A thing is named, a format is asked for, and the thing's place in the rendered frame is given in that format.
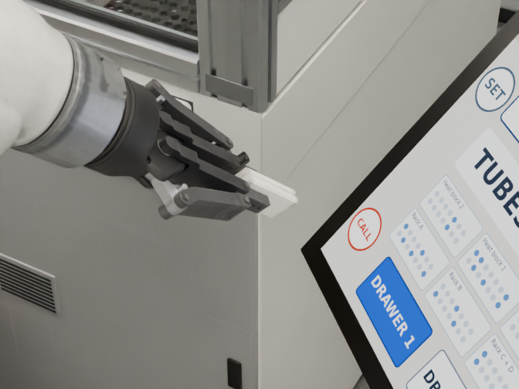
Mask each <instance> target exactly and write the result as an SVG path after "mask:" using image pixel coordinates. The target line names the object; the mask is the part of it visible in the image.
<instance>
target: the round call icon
mask: <svg viewBox="0 0 519 389"><path fill-rule="evenodd" d="M389 229H390V228H389V226H388V224H387V222H386V220H385V219H384V217H383V216H382V213H381V212H380V211H379V209H378V207H377V205H376V204H375V202H374V201H373V199H372V197H370V198H369V199H368V200H367V201H366V202H365V203H364V204H363V205H362V206H361V208H360V209H359V210H358V211H357V212H356V213H355V214H354V215H353V216H352V217H351V219H350V220H349V221H348V222H347V223H346V224H345V225H344V226H343V227H342V229H341V230H340V231H341V233H342V235H343V236H344V239H345V240H346V242H347V244H348V246H349V248H350V249H351V251H352V253H353V255H354V257H355V258H356V260H357V262H359V261H360V260H361V259H362V258H363V257H364V255H365V254H366V253H367V252H368V251H369V250H370V249H371V248H372V247H373V246H374V245H375V244H376V243H377V241H378V240H379V239H380V238H381V237H382V236H383V235H384V234H385V233H386V232H387V231H388V230H389Z"/></svg>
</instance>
